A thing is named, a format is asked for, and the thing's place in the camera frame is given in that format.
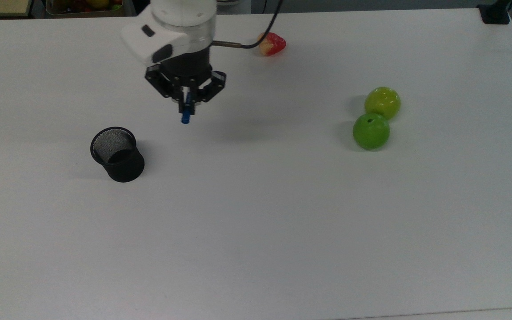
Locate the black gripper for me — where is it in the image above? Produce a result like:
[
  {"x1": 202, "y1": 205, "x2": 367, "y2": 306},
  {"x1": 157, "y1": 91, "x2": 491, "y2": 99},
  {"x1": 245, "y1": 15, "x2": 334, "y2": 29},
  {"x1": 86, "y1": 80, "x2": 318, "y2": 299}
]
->
[{"x1": 145, "y1": 53, "x2": 227, "y2": 114}]

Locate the white marker with blue cap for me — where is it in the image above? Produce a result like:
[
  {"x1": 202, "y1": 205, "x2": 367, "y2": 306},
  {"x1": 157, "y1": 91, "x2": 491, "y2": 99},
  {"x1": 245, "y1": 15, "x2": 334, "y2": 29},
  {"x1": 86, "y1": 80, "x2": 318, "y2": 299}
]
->
[{"x1": 181, "y1": 91, "x2": 193, "y2": 124}]

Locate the red and yellow apple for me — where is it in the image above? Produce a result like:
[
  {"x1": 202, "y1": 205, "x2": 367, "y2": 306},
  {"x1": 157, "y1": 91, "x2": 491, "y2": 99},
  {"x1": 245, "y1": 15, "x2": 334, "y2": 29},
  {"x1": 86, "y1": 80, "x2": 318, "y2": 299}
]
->
[{"x1": 257, "y1": 32, "x2": 287, "y2": 57}]

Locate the black mesh pen cup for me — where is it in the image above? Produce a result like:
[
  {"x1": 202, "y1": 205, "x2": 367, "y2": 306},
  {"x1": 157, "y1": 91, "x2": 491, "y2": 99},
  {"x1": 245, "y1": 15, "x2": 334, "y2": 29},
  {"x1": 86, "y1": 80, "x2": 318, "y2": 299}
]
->
[{"x1": 90, "y1": 127, "x2": 145, "y2": 183}]

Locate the box of fruit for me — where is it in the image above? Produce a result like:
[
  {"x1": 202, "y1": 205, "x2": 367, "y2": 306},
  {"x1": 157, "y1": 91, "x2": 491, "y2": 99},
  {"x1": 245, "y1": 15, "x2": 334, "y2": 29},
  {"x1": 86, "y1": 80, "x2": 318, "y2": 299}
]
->
[{"x1": 45, "y1": 0, "x2": 125, "y2": 18}]

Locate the dark green apple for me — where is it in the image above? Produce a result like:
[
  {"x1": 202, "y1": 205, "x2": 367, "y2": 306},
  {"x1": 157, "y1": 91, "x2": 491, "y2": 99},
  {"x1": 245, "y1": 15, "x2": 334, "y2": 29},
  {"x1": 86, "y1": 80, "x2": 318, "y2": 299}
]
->
[{"x1": 352, "y1": 113, "x2": 391, "y2": 151}]

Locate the yellow-green apple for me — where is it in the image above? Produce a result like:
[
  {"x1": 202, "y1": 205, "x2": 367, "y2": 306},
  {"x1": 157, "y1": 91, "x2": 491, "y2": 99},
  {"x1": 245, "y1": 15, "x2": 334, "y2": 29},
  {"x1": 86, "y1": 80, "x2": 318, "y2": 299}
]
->
[{"x1": 364, "y1": 87, "x2": 402, "y2": 120}]

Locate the wooden board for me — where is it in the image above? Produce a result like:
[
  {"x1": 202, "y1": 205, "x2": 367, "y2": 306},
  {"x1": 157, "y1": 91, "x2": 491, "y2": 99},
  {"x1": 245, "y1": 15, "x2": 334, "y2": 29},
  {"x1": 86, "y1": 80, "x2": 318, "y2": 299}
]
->
[{"x1": 0, "y1": 0, "x2": 33, "y2": 17}]

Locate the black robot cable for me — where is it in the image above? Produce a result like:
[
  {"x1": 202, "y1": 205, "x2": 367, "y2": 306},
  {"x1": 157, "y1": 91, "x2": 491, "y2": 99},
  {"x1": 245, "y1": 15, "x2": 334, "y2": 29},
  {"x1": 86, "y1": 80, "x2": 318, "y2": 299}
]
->
[{"x1": 212, "y1": 0, "x2": 284, "y2": 49}]

